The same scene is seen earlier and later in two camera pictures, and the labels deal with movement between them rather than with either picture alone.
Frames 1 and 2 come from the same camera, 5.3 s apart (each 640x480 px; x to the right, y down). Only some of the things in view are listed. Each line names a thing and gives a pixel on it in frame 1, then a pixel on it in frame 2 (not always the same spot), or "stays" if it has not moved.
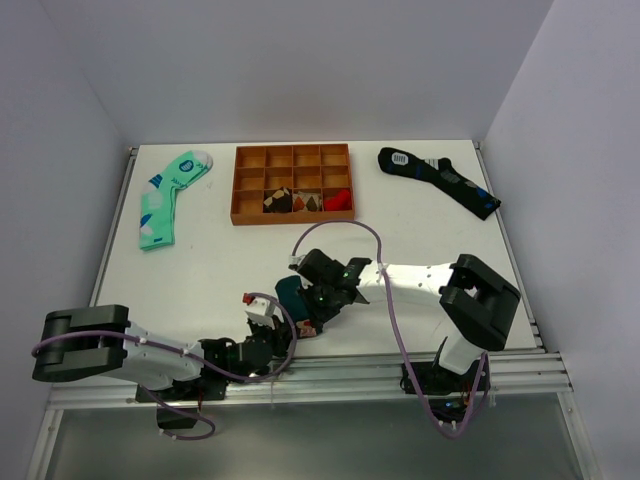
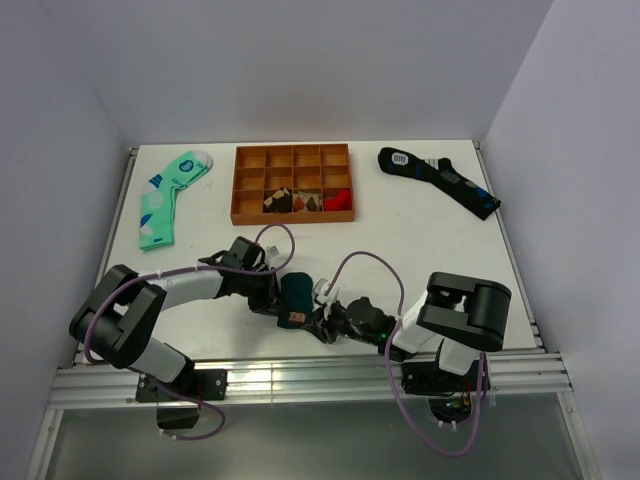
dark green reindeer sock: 291,295 stays
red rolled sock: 341,203 stays
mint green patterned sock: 157,206 stays
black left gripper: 280,335 → 269,302
